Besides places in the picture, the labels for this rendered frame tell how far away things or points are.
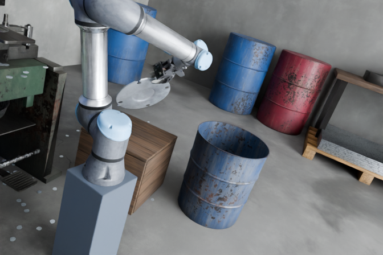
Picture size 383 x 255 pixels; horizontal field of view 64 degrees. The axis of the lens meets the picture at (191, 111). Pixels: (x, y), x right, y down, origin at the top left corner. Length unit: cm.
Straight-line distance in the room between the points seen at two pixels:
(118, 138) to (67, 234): 45
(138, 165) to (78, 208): 46
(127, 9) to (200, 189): 108
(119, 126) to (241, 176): 80
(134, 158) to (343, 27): 323
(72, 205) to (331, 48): 357
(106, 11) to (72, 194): 65
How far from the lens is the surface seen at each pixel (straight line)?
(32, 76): 156
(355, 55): 419
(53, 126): 169
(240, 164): 157
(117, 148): 106
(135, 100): 165
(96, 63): 107
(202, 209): 174
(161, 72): 140
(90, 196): 113
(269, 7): 424
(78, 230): 125
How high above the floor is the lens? 112
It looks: 20 degrees down
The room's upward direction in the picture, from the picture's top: 18 degrees clockwise
